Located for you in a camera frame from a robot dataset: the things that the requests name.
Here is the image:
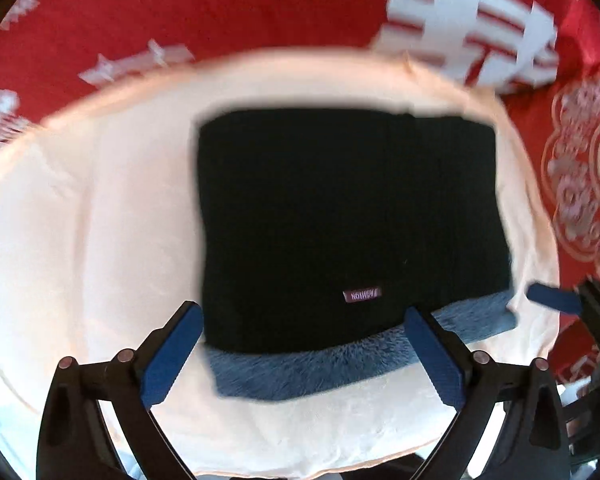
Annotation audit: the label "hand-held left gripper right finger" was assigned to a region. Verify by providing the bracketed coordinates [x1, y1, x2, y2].
[404, 306, 571, 480]

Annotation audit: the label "black pants with blue lining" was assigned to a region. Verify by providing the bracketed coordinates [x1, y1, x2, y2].
[195, 107, 518, 403]

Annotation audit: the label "red printed blanket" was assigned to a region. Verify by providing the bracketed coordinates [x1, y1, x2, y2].
[0, 0, 600, 398]

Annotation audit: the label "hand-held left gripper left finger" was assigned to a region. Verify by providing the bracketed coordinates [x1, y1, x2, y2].
[36, 301, 206, 480]

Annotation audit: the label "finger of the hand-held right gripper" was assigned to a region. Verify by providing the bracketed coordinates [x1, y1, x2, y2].
[526, 283, 584, 317]

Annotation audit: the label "cream cloth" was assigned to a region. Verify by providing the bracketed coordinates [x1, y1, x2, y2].
[0, 47, 563, 480]

